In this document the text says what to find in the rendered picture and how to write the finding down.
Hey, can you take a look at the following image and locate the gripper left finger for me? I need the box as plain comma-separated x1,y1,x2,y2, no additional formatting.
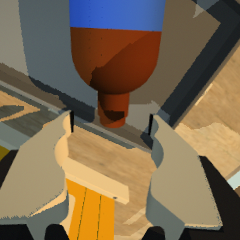
0,110,74,240

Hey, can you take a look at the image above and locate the brown bottle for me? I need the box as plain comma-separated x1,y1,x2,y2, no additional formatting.
69,0,166,128

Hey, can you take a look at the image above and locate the yellow bottle crate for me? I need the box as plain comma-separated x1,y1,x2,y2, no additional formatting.
60,178,114,240

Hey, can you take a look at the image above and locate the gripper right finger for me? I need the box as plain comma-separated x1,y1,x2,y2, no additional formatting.
145,113,240,240

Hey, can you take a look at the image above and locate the dark grey rectangular tray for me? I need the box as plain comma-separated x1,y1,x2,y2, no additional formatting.
0,0,240,154

